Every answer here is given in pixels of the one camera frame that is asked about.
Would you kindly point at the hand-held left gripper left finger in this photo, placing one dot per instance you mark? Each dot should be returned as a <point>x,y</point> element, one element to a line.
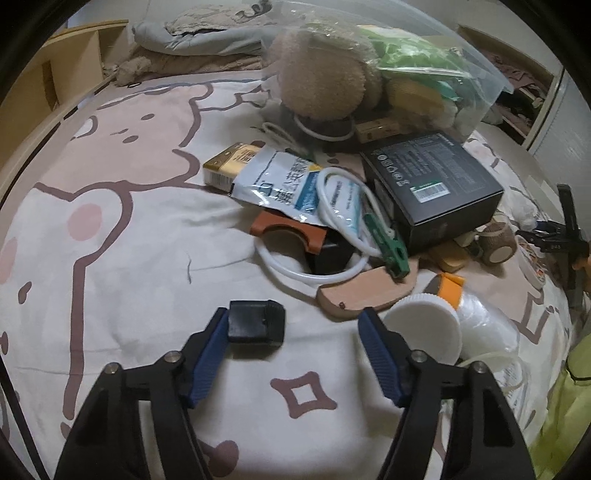
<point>210,355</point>

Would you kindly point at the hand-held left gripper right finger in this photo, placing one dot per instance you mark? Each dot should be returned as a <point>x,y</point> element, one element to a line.
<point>381,355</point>

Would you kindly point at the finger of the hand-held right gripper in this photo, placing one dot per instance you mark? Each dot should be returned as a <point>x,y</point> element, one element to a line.
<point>535,234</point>

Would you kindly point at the small black box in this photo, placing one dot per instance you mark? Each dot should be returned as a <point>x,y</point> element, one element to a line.
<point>258,325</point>

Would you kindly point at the clear plastic storage bin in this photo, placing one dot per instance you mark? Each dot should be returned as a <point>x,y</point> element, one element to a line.
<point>480,78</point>

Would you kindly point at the bag of white cotton balls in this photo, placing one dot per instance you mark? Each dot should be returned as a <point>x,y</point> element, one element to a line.
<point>519,205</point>

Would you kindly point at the beige tape roll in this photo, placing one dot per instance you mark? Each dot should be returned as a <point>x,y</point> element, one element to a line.
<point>501,244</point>

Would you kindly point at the white lidded plastic jar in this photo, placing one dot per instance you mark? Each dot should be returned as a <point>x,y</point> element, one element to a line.
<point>422,330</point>

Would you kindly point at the flat wooden board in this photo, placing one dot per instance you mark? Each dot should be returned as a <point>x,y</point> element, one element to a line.
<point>364,295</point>

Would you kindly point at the pale wooden block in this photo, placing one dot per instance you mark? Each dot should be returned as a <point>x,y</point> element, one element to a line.
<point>450,258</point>

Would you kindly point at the green plastic tool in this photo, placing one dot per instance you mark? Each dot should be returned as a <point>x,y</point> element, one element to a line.
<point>390,254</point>

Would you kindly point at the white capped plastic jar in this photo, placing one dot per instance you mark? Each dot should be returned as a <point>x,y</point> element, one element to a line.
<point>485,327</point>

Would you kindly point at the black cube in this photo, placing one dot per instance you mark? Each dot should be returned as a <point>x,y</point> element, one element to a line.
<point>332,256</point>

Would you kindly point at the black cardboard box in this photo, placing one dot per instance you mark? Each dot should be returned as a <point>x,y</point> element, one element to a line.
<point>429,184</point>

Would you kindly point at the white wardrobe door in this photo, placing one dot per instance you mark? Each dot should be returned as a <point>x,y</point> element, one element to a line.
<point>561,115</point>

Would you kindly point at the brown wooden clamp block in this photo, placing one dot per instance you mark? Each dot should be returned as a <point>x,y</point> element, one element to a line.
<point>277,220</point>

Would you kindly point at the pink folded clothes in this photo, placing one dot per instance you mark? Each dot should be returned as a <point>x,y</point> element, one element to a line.
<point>517,76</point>

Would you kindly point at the white flexible tubing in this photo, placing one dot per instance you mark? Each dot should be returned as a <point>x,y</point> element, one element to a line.
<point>322,196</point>

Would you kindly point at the yellow-green cloth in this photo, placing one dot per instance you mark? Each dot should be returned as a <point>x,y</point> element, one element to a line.
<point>563,415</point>

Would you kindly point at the tan woven item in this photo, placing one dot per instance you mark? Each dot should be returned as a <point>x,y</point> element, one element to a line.
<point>411,99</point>

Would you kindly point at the white and blue pouch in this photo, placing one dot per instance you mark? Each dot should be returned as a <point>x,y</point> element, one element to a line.
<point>272,180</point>

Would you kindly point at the wooden wardrobe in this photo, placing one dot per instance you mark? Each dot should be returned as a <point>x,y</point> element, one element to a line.
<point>508,48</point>

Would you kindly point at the yellow carton box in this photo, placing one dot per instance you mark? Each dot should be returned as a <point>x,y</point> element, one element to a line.
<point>226,164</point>

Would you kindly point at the green dotted tissue pack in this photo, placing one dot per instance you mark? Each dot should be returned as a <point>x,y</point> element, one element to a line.
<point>415,55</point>

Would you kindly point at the beige fuzzy plush item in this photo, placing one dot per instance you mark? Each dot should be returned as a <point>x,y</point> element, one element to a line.
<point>323,74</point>

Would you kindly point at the brown fuzzy blanket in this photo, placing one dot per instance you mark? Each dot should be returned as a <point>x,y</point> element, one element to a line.
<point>184,62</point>

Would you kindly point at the grey duvet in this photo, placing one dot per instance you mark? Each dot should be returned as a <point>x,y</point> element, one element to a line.
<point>194,44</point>

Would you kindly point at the beige textured pillow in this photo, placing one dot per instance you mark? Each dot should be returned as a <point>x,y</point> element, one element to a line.
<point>203,21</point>

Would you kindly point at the wooden bedside shelf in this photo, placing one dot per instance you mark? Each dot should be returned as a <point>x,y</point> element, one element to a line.
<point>69,50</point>

